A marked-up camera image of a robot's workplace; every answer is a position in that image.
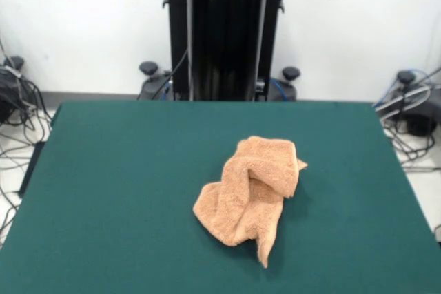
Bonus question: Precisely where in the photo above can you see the tan terry towel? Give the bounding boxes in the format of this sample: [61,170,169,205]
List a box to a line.
[192,135,309,269]

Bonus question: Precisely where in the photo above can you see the black round foot knob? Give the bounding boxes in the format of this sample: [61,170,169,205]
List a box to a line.
[396,70,417,84]
[139,61,158,76]
[3,56,25,70]
[282,66,301,81]

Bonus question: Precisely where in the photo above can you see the dark green tablecloth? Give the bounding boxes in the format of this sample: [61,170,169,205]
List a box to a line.
[0,100,441,294]

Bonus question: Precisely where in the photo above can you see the dark stand base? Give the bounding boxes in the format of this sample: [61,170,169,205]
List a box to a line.
[0,66,22,125]

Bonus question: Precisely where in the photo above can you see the long blue cable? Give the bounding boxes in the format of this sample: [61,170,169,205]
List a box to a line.
[373,68,441,109]

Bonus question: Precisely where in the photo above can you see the curved blue cable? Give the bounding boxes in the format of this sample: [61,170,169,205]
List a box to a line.
[270,78,294,101]

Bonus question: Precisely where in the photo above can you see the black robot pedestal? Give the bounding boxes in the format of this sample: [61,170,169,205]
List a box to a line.
[137,0,301,102]

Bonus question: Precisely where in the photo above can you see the black pedestal cable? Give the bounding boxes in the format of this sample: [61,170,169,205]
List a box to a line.
[151,48,190,101]

